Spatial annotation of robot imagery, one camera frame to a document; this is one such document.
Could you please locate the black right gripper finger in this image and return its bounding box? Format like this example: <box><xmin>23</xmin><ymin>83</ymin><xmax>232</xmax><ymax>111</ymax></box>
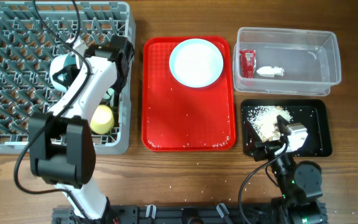
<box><xmin>277</xmin><ymin>115</ymin><xmax>289</xmax><ymax>139</ymax></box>
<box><xmin>244</xmin><ymin>121</ymin><xmax>263</xmax><ymax>146</ymax></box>

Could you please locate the blue bowl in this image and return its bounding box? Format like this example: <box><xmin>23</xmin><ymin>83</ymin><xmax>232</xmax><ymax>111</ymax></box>
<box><xmin>50</xmin><ymin>54</ymin><xmax>76</xmax><ymax>93</ymax></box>

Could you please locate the food scraps and rice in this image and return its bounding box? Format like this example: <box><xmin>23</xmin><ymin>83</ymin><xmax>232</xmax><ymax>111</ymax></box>
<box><xmin>247</xmin><ymin>106</ymin><xmax>293</xmax><ymax>142</ymax></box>

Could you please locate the green bowl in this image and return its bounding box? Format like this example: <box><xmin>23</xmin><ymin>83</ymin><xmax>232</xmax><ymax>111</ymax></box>
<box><xmin>103</xmin><ymin>88</ymin><xmax>114</xmax><ymax>101</ymax></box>

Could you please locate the white napkin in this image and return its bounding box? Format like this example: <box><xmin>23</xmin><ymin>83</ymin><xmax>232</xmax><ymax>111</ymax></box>
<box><xmin>256</xmin><ymin>66</ymin><xmax>285</xmax><ymax>78</ymax></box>

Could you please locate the yellow plastic cup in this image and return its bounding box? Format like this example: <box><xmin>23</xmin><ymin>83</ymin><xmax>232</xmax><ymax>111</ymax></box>
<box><xmin>90</xmin><ymin>105</ymin><xmax>114</xmax><ymax>134</ymax></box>

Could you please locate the red ketchup sachet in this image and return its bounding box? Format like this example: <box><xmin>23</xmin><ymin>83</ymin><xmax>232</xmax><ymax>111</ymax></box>
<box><xmin>239</xmin><ymin>49</ymin><xmax>256</xmax><ymax>78</ymax></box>

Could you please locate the light blue plate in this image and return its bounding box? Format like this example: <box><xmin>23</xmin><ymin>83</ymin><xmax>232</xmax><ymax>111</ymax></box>
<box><xmin>168</xmin><ymin>38</ymin><xmax>224</xmax><ymax>88</ymax></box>

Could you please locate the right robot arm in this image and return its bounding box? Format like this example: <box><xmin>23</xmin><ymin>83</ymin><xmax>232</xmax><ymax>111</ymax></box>
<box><xmin>238</xmin><ymin>115</ymin><xmax>328</xmax><ymax>224</ymax></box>

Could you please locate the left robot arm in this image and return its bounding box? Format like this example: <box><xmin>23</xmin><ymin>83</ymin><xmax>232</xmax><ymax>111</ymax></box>
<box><xmin>24</xmin><ymin>36</ymin><xmax>134</xmax><ymax>223</ymax></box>

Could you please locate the black waste tray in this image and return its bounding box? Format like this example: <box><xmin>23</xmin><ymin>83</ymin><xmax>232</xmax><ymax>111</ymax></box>
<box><xmin>241</xmin><ymin>99</ymin><xmax>333</xmax><ymax>157</ymax></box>

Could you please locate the grey dishwasher rack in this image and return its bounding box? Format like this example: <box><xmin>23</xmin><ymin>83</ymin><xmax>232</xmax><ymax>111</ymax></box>
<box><xmin>0</xmin><ymin>1</ymin><xmax>135</xmax><ymax>154</ymax></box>

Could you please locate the clear plastic bin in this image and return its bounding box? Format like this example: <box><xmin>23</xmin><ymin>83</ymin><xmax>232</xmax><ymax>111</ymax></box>
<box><xmin>232</xmin><ymin>27</ymin><xmax>341</xmax><ymax>96</ymax></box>

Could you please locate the red plastic tray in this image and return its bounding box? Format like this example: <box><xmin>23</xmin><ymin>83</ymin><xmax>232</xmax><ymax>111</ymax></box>
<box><xmin>142</xmin><ymin>36</ymin><xmax>237</xmax><ymax>152</ymax></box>

